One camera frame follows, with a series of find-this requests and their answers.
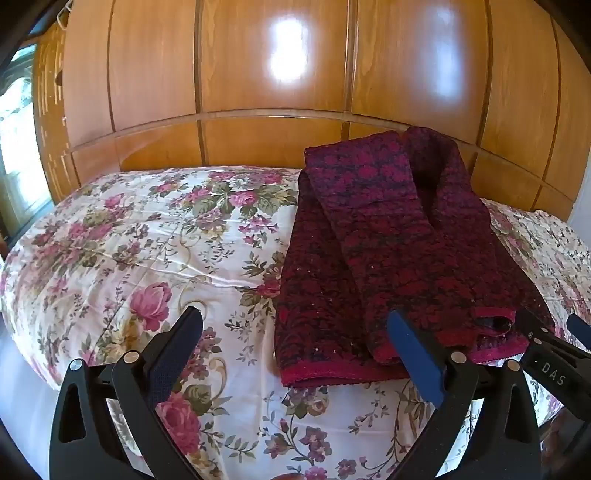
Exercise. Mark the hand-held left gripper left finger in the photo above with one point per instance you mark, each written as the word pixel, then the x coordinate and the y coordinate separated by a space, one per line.
pixel 178 350

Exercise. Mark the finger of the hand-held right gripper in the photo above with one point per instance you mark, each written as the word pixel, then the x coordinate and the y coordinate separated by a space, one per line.
pixel 581 331
pixel 549 360

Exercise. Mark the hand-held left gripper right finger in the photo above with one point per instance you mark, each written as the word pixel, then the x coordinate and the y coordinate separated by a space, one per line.
pixel 415 353

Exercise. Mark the dark red knit sweater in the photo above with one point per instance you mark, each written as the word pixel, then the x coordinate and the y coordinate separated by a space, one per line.
pixel 392 230

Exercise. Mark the floral bedspread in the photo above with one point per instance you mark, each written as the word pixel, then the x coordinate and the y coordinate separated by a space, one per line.
pixel 138 240

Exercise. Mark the bright window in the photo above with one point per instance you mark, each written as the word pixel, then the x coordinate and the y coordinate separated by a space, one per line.
pixel 16 138

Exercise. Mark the wooden wardrobe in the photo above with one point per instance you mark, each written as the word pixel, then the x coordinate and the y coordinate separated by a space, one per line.
pixel 277 92

